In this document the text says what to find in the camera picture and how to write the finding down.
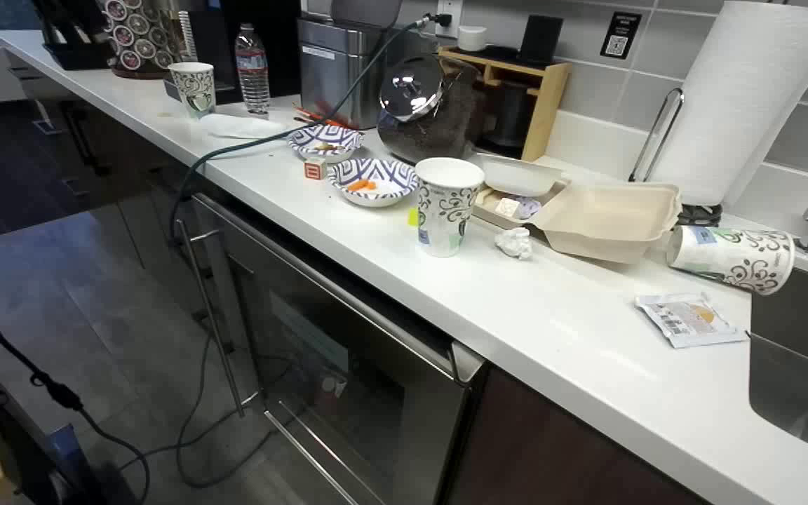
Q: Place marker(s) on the small orange block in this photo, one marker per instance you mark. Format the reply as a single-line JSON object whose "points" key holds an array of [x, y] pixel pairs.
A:
{"points": [[314, 171]]}

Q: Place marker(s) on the black knife block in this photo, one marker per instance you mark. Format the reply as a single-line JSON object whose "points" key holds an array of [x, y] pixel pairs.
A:
{"points": [[75, 33]]}

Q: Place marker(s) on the upright patterned paper cup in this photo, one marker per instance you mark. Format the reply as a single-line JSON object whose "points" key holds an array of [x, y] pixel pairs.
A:
{"points": [[446, 190]]}

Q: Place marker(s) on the near blue patterned bowl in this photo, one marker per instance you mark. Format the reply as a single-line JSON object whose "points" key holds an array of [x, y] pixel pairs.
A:
{"points": [[373, 180]]}

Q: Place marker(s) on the blue patterned bowl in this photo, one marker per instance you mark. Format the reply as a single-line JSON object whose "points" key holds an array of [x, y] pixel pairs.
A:
{"points": [[324, 145], [373, 180]]}

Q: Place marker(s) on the crumpled white paper ball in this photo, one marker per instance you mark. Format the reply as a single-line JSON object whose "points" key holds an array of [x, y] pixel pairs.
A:
{"points": [[515, 243]]}

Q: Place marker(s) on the white shallow dish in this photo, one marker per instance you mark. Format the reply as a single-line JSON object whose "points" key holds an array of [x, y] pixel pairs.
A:
{"points": [[516, 178]]}

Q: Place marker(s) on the far blue patterned bowl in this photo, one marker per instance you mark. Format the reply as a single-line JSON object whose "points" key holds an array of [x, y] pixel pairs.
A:
{"points": [[324, 145]]}

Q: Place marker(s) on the stainless steel dishwasher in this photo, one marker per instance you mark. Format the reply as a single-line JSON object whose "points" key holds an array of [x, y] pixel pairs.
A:
{"points": [[359, 385]]}

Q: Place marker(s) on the white napkin on counter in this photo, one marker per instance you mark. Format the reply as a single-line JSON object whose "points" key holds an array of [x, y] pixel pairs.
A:
{"points": [[239, 127]]}

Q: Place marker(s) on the beige takeout clamshell box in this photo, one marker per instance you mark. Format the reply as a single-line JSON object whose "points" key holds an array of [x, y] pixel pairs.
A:
{"points": [[612, 224]]}

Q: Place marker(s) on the wooden shelf rack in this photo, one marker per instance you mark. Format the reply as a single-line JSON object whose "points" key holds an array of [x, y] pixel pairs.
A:
{"points": [[516, 103]]}

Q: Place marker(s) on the clear plastic water bottle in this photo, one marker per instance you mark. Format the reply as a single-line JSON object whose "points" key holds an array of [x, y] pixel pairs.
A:
{"points": [[253, 72]]}

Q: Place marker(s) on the far patterned paper cup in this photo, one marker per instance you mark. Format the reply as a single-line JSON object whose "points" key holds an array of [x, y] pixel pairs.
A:
{"points": [[194, 85]]}

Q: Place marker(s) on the flat snack packet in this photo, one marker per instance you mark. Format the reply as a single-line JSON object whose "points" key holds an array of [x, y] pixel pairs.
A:
{"points": [[689, 321]]}

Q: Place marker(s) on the chrome paper towel holder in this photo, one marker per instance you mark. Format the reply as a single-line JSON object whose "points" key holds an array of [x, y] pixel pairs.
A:
{"points": [[660, 131]]}

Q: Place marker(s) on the patterned ceramic jar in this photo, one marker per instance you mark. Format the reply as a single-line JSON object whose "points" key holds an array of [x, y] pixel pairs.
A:
{"points": [[145, 36]]}

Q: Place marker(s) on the tipped patterned paper cup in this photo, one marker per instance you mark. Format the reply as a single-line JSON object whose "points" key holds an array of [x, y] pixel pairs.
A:
{"points": [[748, 260]]}

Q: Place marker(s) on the white paper towel roll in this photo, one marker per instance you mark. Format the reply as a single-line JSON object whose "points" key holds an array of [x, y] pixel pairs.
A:
{"points": [[738, 93]]}

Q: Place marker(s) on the stainless steel sink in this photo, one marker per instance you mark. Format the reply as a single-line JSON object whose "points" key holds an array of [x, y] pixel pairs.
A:
{"points": [[777, 360]]}

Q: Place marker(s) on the white wall outlet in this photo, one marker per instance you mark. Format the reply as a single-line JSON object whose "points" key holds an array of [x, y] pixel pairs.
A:
{"points": [[451, 9]]}

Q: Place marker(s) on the black wall sign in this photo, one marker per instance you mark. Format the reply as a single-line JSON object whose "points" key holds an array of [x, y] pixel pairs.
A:
{"points": [[622, 36]]}

